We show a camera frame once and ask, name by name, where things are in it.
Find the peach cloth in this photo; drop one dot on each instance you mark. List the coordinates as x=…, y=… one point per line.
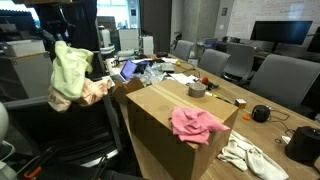
x=92, y=92

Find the light green cloth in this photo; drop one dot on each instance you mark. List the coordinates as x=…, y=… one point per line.
x=69, y=69

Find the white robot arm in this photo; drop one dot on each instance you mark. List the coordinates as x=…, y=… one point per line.
x=4, y=122

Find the small open cardboard box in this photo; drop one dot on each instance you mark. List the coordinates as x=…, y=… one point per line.
x=121, y=89

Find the large cardboard box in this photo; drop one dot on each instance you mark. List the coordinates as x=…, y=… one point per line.
x=149, y=111

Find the grey chair middle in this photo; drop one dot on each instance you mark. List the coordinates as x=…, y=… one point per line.
x=240, y=63

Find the grey office chair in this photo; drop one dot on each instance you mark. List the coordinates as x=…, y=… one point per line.
x=79, y=135

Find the crumpled clear plastic bag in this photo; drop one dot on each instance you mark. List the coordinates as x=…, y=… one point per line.
x=152, y=75

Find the silver laptop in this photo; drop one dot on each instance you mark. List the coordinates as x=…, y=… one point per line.
x=125, y=74

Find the pink cloth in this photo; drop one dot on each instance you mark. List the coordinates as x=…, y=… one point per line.
x=194, y=125

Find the rubiks cube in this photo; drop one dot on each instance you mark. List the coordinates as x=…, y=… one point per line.
x=240, y=103

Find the white cloth on table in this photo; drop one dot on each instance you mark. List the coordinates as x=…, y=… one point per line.
x=244, y=155

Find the black round speaker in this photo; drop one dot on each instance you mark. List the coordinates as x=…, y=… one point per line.
x=260, y=113

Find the black monitor left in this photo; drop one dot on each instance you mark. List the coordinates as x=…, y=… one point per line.
x=288, y=32

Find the grey duct tape roll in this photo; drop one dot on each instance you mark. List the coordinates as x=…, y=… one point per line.
x=196, y=90

